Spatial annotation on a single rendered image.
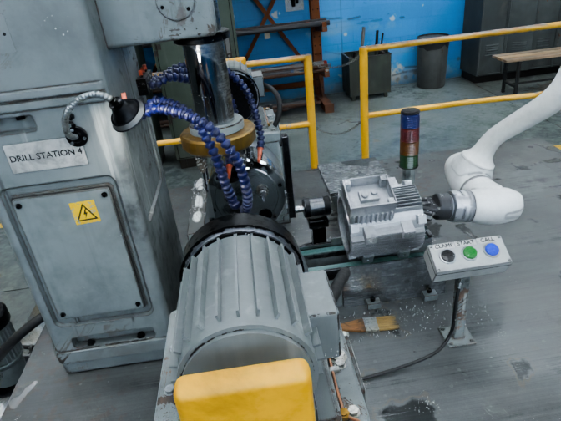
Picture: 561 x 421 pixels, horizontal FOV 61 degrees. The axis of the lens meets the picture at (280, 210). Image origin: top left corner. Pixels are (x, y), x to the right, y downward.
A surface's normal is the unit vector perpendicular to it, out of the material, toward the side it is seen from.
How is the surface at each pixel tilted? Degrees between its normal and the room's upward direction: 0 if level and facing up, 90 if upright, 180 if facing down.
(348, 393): 0
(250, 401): 90
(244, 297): 5
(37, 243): 90
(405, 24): 90
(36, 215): 90
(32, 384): 0
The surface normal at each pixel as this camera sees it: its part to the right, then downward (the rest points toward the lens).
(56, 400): -0.10, -0.87
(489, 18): 0.11, 0.47
